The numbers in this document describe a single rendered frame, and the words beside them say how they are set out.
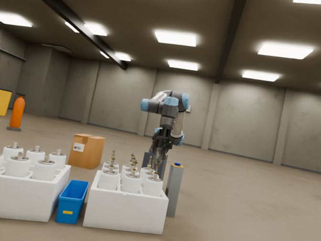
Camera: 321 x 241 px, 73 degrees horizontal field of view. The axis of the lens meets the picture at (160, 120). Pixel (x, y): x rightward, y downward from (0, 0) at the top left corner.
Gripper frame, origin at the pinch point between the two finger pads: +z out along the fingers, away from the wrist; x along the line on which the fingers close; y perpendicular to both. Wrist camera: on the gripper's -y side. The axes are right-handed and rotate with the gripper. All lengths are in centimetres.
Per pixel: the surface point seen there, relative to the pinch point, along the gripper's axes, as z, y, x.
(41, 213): 31, 0, -50
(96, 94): -126, -1049, 6
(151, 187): 12.4, 4.7, -2.3
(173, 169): 5.3, -12.8, 16.5
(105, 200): 21.0, 4.7, -23.9
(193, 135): -20, -777, 451
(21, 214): 32, -1, -58
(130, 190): 15.3, 3.4, -12.8
